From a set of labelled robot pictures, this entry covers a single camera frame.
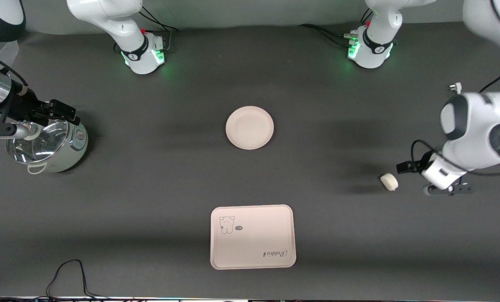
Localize round beige plate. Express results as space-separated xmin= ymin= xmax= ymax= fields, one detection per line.
xmin=225 ymin=106 xmax=275 ymax=150

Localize black arm base cables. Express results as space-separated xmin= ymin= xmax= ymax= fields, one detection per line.
xmin=114 ymin=6 xmax=179 ymax=53
xmin=298 ymin=8 xmax=374 ymax=47

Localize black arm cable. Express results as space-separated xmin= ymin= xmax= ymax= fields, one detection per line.
xmin=0 ymin=49 xmax=28 ymax=97
xmin=411 ymin=59 xmax=500 ymax=177

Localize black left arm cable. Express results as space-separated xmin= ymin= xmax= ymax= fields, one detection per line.
xmin=411 ymin=59 xmax=500 ymax=177

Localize pale cooker pot glass lid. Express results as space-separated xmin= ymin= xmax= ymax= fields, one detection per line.
xmin=5 ymin=119 xmax=89 ymax=174

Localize white steamed bun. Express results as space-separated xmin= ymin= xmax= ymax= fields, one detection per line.
xmin=380 ymin=173 xmax=399 ymax=192

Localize thin black loose cable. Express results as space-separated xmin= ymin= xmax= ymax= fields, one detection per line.
xmin=0 ymin=259 xmax=137 ymax=301

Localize beige rectangular tray bear print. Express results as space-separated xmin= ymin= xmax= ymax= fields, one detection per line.
xmin=210 ymin=205 xmax=297 ymax=270

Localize black right arm base cables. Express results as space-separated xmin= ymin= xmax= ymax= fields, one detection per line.
xmin=114 ymin=6 xmax=179 ymax=53

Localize black left arm base cables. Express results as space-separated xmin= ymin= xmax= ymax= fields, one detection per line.
xmin=298 ymin=8 xmax=374 ymax=47

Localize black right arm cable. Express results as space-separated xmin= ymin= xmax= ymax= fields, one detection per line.
xmin=0 ymin=49 xmax=28 ymax=97

